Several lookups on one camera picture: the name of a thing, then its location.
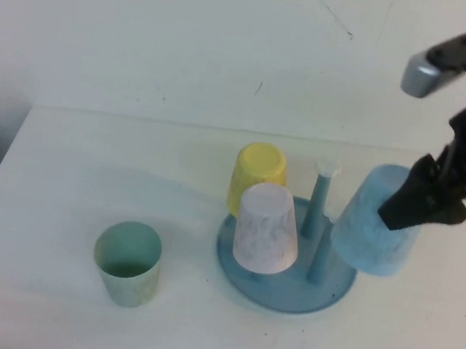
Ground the blue plastic cup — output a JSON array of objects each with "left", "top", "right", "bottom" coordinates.
[{"left": 326, "top": 155, "right": 431, "bottom": 281}]

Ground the pale pink plastic cup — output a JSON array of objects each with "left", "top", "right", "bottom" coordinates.
[{"left": 227, "top": 179, "right": 308, "bottom": 280}]

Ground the yellow plastic cup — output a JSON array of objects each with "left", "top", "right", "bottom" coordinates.
[{"left": 224, "top": 138, "right": 294, "bottom": 226}]

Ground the blue cup stand with pegs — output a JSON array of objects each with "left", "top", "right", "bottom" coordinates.
[{"left": 207, "top": 142, "right": 375, "bottom": 323}]

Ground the green plastic cup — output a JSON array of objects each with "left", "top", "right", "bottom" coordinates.
[{"left": 85, "top": 215, "right": 167, "bottom": 313}]

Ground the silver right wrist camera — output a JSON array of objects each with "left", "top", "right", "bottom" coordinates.
[{"left": 398, "top": 23, "right": 466, "bottom": 106}]

